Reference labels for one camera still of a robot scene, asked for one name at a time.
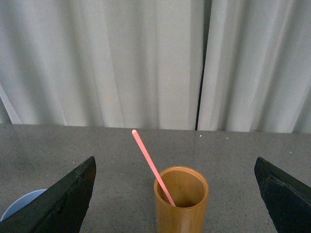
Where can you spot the blue plastic cup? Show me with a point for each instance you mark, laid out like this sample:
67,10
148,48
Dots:
21,202

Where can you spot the pink chopstick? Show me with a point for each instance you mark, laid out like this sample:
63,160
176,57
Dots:
153,168

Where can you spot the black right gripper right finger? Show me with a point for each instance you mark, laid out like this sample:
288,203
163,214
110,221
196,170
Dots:
287,199

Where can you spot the bamboo chopstick holder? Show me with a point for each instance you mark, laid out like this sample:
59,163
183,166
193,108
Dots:
189,191

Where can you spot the white curtain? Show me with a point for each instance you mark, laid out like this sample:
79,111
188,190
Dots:
227,65

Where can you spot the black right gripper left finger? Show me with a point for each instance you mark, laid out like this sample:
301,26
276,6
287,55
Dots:
61,208

